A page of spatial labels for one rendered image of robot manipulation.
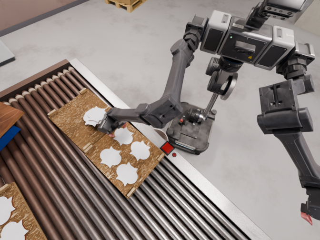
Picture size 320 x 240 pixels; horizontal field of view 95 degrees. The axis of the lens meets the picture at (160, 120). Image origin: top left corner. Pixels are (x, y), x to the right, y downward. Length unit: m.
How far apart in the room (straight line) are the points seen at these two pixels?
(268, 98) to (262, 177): 1.91
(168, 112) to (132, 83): 2.10
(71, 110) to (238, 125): 2.15
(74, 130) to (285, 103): 1.14
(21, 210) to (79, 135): 0.48
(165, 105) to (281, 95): 0.32
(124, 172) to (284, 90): 0.86
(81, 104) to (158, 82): 1.57
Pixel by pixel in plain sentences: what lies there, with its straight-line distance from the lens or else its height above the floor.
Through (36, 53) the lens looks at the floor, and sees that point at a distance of 3.68.
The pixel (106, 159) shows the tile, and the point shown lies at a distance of 1.03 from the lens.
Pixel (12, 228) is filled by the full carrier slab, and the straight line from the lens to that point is 1.21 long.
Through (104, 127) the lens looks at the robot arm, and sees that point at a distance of 0.87.
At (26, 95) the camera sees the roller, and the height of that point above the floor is 0.92.
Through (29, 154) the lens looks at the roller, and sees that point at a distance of 1.30.
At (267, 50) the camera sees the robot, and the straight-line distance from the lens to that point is 0.92.
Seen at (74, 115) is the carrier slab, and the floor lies 0.94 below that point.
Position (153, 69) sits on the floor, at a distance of 2.78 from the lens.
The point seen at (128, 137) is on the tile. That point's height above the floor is 0.94.
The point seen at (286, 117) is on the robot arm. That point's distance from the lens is 0.50.
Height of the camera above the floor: 1.91
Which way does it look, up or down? 62 degrees down
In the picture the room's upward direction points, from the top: 6 degrees clockwise
